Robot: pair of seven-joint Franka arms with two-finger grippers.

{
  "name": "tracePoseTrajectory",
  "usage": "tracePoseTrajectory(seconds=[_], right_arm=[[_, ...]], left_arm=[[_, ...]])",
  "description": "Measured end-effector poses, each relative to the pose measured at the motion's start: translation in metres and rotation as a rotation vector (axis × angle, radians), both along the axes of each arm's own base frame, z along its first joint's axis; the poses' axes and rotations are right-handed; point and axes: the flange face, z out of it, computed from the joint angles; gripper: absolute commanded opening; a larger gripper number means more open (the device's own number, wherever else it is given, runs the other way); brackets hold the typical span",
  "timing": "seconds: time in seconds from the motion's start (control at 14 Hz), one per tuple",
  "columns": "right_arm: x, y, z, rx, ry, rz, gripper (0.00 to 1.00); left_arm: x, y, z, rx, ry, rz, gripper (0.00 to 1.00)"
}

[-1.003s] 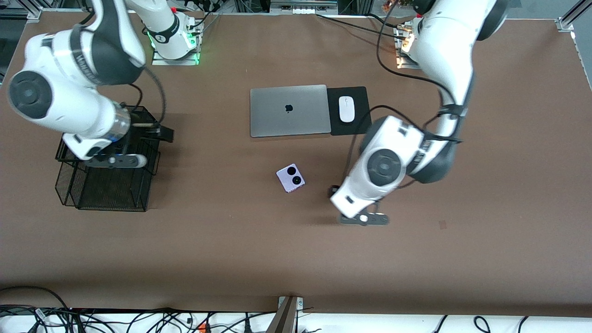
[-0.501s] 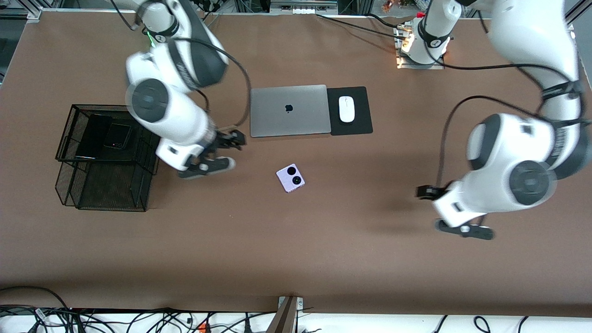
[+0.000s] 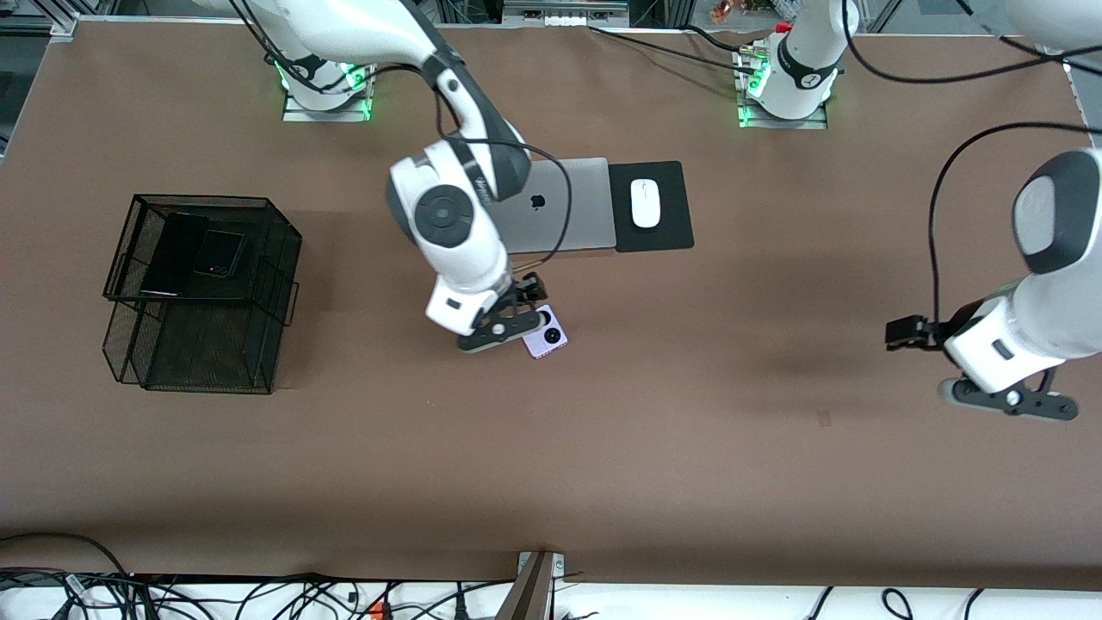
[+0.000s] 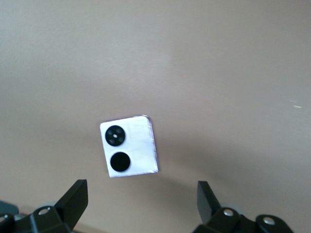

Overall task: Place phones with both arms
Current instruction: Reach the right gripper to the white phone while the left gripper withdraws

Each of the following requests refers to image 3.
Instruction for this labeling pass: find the lilac flip phone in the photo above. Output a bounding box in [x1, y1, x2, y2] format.
[522, 304, 569, 361]

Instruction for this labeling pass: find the black flip phone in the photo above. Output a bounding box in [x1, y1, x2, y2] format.
[193, 229, 248, 280]

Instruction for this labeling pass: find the long black smartphone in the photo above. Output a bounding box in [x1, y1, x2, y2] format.
[140, 212, 210, 298]

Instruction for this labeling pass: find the silver closed laptop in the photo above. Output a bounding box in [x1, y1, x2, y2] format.
[486, 157, 617, 256]

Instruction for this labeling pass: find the white computer mouse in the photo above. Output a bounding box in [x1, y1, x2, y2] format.
[630, 178, 661, 229]

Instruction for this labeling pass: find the black mouse pad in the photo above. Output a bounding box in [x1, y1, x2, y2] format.
[608, 160, 696, 254]

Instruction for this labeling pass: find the grey power strip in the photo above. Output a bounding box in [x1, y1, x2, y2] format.
[504, 0, 629, 27]

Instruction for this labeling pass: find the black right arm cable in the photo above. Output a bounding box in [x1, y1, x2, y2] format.
[228, 0, 573, 270]

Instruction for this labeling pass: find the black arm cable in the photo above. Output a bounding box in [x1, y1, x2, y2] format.
[842, 0, 1102, 326]
[228, 0, 573, 270]

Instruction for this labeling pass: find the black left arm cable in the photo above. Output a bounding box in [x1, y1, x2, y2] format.
[842, 0, 1102, 326]

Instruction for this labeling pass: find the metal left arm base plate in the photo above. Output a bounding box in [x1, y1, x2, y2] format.
[736, 43, 829, 130]

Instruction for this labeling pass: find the black cable on table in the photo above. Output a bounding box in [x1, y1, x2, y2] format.
[588, 24, 758, 71]

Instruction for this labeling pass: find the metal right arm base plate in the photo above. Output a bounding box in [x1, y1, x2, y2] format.
[282, 60, 375, 122]

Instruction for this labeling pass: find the grey metal camera post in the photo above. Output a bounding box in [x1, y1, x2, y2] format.
[495, 551, 566, 620]

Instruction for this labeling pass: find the black wire mesh organizer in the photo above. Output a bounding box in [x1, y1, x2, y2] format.
[102, 195, 304, 395]

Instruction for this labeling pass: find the thick black looping cable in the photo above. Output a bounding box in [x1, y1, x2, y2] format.
[0, 531, 130, 578]

